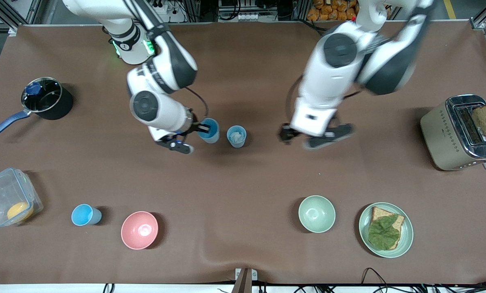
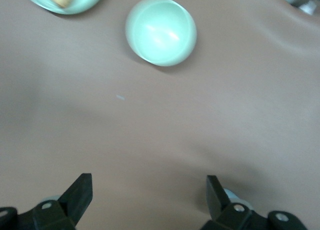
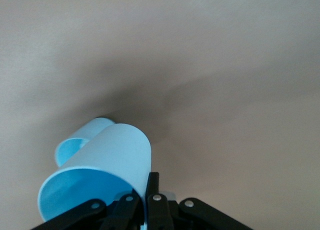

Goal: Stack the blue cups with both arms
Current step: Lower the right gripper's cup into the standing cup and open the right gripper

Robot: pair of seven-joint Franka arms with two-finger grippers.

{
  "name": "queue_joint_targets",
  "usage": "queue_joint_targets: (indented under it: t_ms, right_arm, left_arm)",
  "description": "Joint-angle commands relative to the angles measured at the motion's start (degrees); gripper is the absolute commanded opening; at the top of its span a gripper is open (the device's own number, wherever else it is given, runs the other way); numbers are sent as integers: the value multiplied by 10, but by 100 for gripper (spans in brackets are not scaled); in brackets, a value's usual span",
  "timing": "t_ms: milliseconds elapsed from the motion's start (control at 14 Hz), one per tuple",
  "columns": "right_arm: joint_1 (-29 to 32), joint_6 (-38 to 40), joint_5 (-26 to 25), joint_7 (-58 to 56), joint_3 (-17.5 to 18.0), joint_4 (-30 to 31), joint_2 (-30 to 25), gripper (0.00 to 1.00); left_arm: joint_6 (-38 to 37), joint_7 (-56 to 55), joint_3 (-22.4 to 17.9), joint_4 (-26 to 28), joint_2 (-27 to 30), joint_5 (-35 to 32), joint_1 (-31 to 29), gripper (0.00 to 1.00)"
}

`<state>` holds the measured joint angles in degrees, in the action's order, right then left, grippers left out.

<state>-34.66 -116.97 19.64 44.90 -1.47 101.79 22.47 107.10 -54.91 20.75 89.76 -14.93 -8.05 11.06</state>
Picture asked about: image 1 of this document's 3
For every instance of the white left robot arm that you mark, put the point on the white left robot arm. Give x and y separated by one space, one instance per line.
336 73

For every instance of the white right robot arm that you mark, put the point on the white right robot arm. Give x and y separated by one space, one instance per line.
161 110

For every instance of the clear plastic food container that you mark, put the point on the clear plastic food container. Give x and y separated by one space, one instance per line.
3 191

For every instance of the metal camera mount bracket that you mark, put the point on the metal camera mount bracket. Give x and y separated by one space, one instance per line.
246 280

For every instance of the pink bowl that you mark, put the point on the pink bowl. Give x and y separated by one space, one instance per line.
139 230

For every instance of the pale green bowl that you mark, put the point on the pale green bowl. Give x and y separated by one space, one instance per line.
317 214

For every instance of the beige and chrome toaster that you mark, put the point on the beige and chrome toaster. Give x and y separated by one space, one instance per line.
442 138

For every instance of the orange packaged snacks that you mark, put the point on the orange packaged snacks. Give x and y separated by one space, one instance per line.
332 10

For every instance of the blue plastic cup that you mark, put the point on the blue plastic cup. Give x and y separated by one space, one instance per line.
86 215
237 145
214 136

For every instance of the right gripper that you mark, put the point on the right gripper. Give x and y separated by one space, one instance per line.
196 127

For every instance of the white power strip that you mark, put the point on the white power strip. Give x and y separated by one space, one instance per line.
251 17

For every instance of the glass lid with blue knob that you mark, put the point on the glass lid with blue knob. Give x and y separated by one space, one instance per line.
47 99

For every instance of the green lettuce leaf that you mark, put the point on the green lettuce leaf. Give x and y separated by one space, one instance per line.
383 234

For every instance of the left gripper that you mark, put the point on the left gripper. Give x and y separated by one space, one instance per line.
285 133

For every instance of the white crumpled tissue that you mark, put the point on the white crumpled tissue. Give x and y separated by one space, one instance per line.
237 137

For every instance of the pale green round plate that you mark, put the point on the pale green round plate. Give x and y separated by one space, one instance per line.
408 236

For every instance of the orange round fruit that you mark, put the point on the orange round fruit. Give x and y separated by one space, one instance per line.
19 211

